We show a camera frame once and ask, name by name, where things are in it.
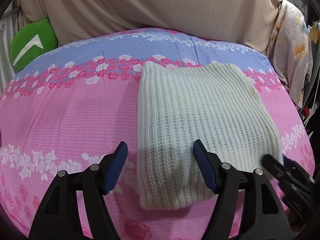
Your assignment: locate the white red black knit sweater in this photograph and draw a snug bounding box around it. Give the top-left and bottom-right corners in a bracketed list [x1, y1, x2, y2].
[137, 62, 283, 210]

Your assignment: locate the silver satin curtain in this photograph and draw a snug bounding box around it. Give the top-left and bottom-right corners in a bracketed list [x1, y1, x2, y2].
[0, 8, 20, 93]

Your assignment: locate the pink floral bed quilt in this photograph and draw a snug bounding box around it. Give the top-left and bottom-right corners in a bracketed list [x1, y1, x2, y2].
[1, 28, 315, 239]

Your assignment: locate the green round cushion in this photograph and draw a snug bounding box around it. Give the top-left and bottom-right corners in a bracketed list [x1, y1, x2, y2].
[9, 16, 58, 72]

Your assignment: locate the beige curtain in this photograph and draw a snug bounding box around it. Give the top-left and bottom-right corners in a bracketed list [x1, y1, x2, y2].
[17, 0, 283, 52]

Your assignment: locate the floral hanging cloth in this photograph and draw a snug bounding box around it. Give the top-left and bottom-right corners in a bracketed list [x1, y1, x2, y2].
[268, 0, 313, 109]

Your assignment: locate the yellow hanging tag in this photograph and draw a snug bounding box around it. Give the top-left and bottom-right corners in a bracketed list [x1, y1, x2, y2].
[309, 26, 319, 44]

